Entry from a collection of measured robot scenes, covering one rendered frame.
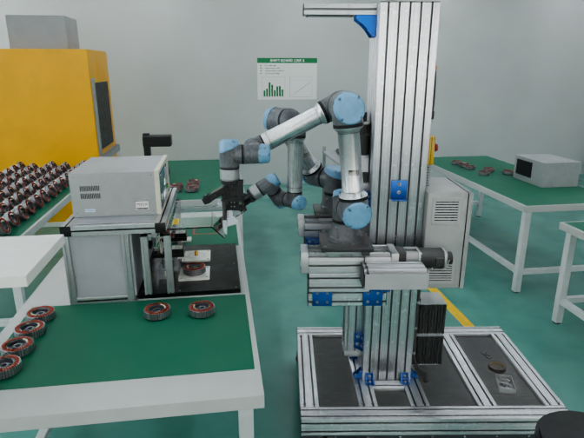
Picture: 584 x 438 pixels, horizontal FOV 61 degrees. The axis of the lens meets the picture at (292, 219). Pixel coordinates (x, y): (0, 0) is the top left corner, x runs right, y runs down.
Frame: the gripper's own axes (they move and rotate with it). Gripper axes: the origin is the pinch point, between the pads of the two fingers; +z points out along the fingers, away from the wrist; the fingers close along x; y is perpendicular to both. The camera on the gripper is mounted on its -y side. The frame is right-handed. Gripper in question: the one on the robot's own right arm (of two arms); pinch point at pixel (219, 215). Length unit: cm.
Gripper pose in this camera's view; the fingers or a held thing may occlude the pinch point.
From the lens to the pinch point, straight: 257.1
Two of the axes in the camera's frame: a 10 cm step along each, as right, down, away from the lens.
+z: -8.3, 5.5, 0.7
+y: 1.8, 3.9, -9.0
